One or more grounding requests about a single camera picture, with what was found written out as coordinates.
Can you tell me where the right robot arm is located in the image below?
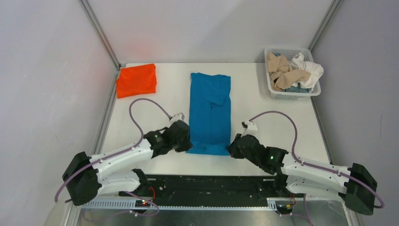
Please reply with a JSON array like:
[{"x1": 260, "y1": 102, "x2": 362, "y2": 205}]
[{"x1": 227, "y1": 134, "x2": 377, "y2": 216}]

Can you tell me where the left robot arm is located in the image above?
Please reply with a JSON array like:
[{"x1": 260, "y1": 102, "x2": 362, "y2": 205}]
[{"x1": 62, "y1": 120, "x2": 192, "y2": 206}]

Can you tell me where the folded orange t shirt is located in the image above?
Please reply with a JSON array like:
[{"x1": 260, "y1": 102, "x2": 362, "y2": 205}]
[{"x1": 116, "y1": 64, "x2": 157, "y2": 98}]

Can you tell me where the right controller board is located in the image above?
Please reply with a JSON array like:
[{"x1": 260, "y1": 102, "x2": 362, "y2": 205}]
[{"x1": 276, "y1": 204, "x2": 295, "y2": 216}]

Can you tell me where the controller board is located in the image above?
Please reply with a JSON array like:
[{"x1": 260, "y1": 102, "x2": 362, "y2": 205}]
[
  {"x1": 276, "y1": 204, "x2": 295, "y2": 216},
  {"x1": 135, "y1": 200, "x2": 152, "y2": 208}
]

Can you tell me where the light blue t shirt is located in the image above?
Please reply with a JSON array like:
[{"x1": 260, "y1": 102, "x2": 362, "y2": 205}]
[{"x1": 283, "y1": 83, "x2": 312, "y2": 93}]

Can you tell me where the left controller board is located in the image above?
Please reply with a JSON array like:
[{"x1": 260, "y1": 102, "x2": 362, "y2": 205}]
[{"x1": 135, "y1": 200, "x2": 152, "y2": 208}]

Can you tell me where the beige t shirt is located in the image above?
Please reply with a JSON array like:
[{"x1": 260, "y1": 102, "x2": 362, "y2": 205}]
[{"x1": 266, "y1": 52, "x2": 311, "y2": 91}]

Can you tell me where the white plastic laundry basket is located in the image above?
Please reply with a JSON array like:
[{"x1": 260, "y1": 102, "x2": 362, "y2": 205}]
[{"x1": 264, "y1": 47, "x2": 321, "y2": 100}]

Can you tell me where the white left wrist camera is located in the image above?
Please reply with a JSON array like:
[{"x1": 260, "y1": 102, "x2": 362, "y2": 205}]
[{"x1": 169, "y1": 113, "x2": 185, "y2": 124}]

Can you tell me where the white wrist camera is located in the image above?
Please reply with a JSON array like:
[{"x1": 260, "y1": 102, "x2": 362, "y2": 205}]
[
  {"x1": 169, "y1": 113, "x2": 185, "y2": 124},
  {"x1": 241, "y1": 121, "x2": 258, "y2": 137}
]

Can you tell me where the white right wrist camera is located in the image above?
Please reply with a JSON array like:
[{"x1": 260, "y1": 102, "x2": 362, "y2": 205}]
[{"x1": 241, "y1": 121, "x2": 258, "y2": 137}]

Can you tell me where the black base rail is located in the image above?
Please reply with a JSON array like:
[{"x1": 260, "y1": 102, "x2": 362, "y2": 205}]
[{"x1": 133, "y1": 174, "x2": 291, "y2": 207}]

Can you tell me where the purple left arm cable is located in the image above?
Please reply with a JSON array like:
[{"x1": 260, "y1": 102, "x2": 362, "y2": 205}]
[{"x1": 55, "y1": 97, "x2": 173, "y2": 204}]

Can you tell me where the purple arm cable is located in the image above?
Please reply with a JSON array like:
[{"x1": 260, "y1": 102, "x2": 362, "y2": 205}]
[
  {"x1": 55, "y1": 97, "x2": 173, "y2": 204},
  {"x1": 248, "y1": 110, "x2": 385, "y2": 226}
]

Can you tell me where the left aluminium frame post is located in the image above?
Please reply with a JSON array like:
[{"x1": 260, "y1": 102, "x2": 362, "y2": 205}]
[{"x1": 78, "y1": 0, "x2": 121, "y2": 70}]

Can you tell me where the aluminium frame post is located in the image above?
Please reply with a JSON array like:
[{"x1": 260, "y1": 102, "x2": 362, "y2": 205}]
[
  {"x1": 308, "y1": 0, "x2": 343, "y2": 52},
  {"x1": 78, "y1": 0, "x2": 121, "y2": 70}
]

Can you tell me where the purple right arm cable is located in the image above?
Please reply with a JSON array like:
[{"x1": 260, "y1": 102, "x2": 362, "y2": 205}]
[{"x1": 248, "y1": 110, "x2": 385, "y2": 226}]

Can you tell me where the right aluminium frame post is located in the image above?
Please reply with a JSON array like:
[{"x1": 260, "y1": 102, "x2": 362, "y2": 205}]
[{"x1": 308, "y1": 0, "x2": 343, "y2": 52}]

